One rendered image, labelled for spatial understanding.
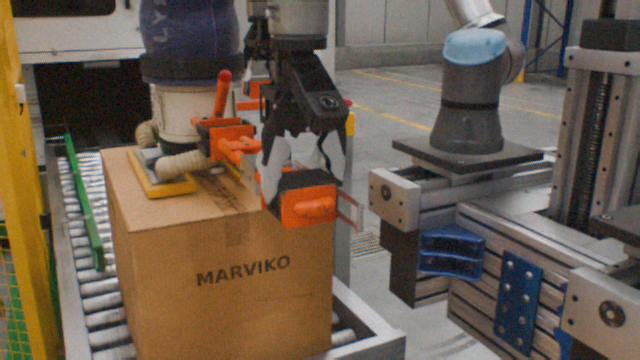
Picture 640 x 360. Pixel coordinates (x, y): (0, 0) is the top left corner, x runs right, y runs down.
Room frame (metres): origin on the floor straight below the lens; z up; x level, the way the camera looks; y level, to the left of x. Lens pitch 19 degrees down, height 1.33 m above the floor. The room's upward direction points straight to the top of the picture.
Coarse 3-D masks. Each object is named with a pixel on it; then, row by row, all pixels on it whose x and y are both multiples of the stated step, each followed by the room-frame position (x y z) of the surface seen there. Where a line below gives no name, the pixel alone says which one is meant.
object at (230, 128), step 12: (204, 120) 1.01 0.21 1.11; (216, 120) 1.02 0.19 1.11; (228, 120) 1.03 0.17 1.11; (240, 120) 1.04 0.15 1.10; (204, 132) 0.95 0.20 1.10; (216, 132) 0.94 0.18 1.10; (228, 132) 0.95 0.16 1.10; (240, 132) 0.96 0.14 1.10; (252, 132) 0.97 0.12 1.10; (204, 144) 0.97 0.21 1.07; (216, 156) 0.94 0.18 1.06
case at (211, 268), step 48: (144, 192) 1.06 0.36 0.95; (240, 192) 1.06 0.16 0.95; (144, 240) 0.87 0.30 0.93; (192, 240) 0.91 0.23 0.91; (240, 240) 0.95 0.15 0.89; (288, 240) 0.99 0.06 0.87; (144, 288) 0.87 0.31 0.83; (192, 288) 0.90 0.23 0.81; (240, 288) 0.94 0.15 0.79; (288, 288) 0.99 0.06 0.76; (144, 336) 0.86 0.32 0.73; (192, 336) 0.90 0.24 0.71; (240, 336) 0.94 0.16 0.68; (288, 336) 0.99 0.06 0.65
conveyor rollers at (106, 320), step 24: (96, 168) 2.56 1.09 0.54; (72, 192) 2.18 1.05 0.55; (96, 192) 2.22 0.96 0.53; (72, 216) 1.93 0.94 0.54; (96, 216) 1.90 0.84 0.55; (72, 240) 1.69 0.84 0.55; (96, 288) 1.38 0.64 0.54; (96, 312) 1.29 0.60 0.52; (120, 312) 1.24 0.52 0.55; (96, 336) 1.13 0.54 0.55; (120, 336) 1.15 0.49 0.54; (336, 336) 1.13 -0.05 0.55
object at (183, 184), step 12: (156, 144) 1.25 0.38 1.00; (132, 156) 1.25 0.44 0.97; (144, 168) 1.14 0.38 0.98; (144, 180) 1.07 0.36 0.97; (156, 180) 1.05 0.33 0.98; (168, 180) 1.05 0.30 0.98; (180, 180) 1.06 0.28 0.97; (192, 180) 1.07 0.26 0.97; (156, 192) 1.01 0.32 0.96; (168, 192) 1.02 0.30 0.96; (180, 192) 1.03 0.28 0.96; (192, 192) 1.04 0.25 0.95
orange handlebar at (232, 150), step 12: (240, 108) 1.30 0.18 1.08; (252, 108) 1.31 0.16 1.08; (192, 120) 1.12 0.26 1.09; (216, 144) 0.94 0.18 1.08; (228, 144) 0.89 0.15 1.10; (240, 144) 0.89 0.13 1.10; (252, 144) 0.89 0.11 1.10; (228, 156) 0.88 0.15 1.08; (240, 156) 0.84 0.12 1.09; (288, 168) 0.77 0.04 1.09; (300, 204) 0.63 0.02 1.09; (312, 204) 0.63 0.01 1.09; (324, 204) 0.63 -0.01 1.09; (300, 216) 0.63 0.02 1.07; (312, 216) 0.62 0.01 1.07
